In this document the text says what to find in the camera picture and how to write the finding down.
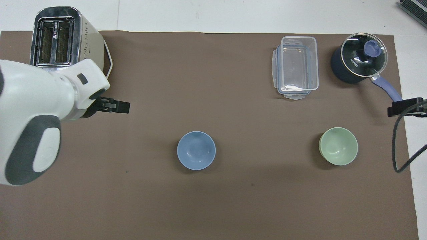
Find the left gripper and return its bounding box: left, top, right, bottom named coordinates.
left=81, top=97, right=112, bottom=119

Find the blue bowl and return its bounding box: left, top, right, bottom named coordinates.
left=177, top=131, right=217, bottom=171

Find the green bowl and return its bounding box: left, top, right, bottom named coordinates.
left=319, top=127, right=359, bottom=166

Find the cream and chrome toaster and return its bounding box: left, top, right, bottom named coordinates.
left=30, top=6, right=113, bottom=79

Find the clear container lid blue seal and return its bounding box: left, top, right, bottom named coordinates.
left=273, top=45, right=312, bottom=100

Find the clear plastic container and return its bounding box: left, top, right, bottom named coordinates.
left=280, top=36, right=319, bottom=93

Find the glass pot lid blue knob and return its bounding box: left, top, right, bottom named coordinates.
left=341, top=33, right=389, bottom=78

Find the dark blue pot with handle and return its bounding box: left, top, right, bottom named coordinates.
left=331, top=33, right=404, bottom=102

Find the black cable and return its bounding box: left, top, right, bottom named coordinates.
left=392, top=100, right=427, bottom=173

